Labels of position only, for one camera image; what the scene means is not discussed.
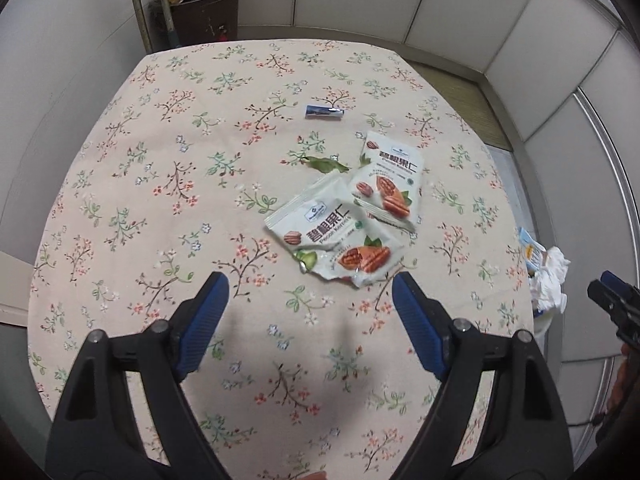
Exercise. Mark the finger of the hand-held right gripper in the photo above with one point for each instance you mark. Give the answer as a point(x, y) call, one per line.
point(625, 317)
point(617, 282)

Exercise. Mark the floral tablecloth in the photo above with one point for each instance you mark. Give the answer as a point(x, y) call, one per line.
point(150, 160)

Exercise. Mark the green leaf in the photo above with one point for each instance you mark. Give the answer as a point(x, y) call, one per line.
point(325, 164)

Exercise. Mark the white nut snack packet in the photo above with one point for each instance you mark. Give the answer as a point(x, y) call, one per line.
point(325, 220)
point(395, 180)

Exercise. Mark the brown waste bin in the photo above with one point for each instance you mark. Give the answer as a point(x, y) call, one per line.
point(210, 15)

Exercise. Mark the metal pole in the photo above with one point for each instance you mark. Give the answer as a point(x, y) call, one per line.
point(136, 0)

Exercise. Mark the person's right forearm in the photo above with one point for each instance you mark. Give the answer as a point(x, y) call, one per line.
point(620, 380)

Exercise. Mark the light blue drink carton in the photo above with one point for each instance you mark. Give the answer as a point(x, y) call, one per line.
point(530, 247)

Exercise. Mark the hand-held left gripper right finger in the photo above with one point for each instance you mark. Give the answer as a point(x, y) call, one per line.
point(417, 320)

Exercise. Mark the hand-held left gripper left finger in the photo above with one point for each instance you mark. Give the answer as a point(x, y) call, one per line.
point(205, 320)

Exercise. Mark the small blue wrapper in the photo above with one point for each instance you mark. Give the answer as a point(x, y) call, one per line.
point(325, 112)

